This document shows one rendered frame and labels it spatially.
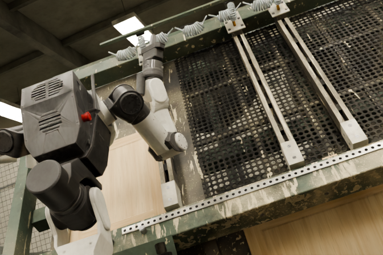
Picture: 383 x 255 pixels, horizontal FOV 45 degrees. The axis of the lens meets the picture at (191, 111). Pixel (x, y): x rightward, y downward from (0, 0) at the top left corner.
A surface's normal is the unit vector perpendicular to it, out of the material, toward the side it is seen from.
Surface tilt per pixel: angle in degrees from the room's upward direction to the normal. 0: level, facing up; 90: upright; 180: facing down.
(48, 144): 82
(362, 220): 90
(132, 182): 58
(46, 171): 67
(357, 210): 90
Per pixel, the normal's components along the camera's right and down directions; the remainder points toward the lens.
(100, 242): 0.92, -0.03
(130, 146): -0.31, -0.71
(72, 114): -0.22, -0.40
